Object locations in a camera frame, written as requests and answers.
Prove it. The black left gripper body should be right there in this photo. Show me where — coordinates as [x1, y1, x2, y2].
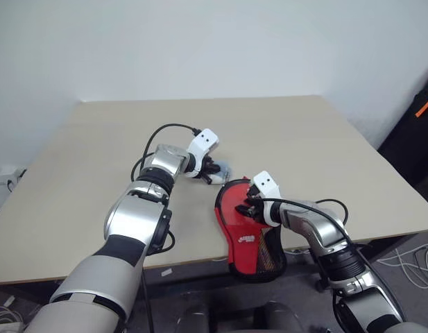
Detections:
[198, 155, 221, 180]

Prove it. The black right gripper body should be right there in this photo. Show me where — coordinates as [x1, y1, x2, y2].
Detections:
[246, 187, 267, 223]

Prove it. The red table tennis paddle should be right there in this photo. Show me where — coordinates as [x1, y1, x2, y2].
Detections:
[219, 180, 281, 275]

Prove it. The black and red paddle case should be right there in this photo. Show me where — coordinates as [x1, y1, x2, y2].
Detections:
[212, 176, 288, 284]

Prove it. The dark rounded shape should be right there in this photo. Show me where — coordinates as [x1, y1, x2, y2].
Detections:
[180, 293, 215, 333]
[263, 300, 305, 333]

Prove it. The black bag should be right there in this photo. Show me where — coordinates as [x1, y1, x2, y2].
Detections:
[377, 69, 428, 190]

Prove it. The orange tag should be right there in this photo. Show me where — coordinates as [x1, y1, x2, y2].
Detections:
[415, 94, 428, 119]

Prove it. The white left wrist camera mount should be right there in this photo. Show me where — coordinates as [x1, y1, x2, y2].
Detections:
[182, 128, 222, 180]

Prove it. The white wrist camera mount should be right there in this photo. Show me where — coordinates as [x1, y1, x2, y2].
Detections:
[182, 128, 222, 180]
[252, 170, 282, 227]

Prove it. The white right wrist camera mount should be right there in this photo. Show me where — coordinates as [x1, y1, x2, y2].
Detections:
[252, 170, 282, 227]

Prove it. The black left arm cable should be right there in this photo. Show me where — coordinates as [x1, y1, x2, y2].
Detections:
[130, 123, 203, 333]

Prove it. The white floor cable tangle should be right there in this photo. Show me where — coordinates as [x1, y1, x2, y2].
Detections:
[371, 241, 428, 291]
[0, 293, 28, 333]

